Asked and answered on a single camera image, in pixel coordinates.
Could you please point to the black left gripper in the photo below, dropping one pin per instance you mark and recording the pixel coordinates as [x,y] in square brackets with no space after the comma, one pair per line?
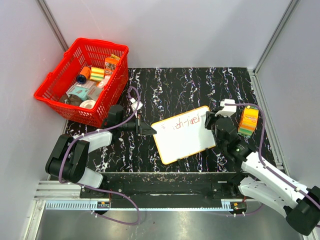
[142,128]

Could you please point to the orange snack packet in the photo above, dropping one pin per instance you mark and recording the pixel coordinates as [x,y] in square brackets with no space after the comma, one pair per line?
[110,64]

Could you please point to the yellow framed whiteboard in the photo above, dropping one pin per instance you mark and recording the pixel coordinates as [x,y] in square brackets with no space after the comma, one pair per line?
[182,135]

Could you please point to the brown cardboard box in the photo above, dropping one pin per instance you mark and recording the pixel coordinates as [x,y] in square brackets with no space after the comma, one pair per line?
[94,93]

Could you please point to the orange blue cylinder can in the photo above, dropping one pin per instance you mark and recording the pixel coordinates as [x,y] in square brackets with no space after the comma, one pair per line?
[84,75]

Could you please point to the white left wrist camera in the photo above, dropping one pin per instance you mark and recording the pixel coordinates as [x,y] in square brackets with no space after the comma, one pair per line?
[135,104]

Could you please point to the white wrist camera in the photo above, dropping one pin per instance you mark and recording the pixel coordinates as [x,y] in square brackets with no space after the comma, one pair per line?
[227,108]
[135,104]

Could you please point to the white tape roll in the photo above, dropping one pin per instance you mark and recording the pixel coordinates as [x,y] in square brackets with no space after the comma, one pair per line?
[88,104]

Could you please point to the teal white box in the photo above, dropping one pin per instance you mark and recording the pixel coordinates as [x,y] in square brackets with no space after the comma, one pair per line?
[78,91]

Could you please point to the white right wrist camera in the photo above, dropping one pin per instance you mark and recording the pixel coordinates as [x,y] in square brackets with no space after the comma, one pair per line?
[227,108]

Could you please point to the pink white small box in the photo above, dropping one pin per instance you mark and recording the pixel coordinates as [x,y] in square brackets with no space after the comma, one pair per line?
[103,82]

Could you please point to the orange sponge pack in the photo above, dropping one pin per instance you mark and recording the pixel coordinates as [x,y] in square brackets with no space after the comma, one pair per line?
[248,121]

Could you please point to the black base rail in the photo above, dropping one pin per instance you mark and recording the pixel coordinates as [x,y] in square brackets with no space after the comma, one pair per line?
[208,185]

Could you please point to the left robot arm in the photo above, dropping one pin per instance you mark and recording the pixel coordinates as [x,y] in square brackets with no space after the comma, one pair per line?
[68,159]

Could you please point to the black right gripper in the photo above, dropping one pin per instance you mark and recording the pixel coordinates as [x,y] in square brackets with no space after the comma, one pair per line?
[210,116]

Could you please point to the red plastic basket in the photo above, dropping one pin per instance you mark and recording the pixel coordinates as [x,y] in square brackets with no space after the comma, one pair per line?
[85,52]

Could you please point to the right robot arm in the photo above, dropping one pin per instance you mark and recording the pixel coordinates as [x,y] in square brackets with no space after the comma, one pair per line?
[260,180]

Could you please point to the yellow green sponge stack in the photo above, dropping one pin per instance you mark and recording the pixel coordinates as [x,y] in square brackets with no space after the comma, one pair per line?
[96,74]

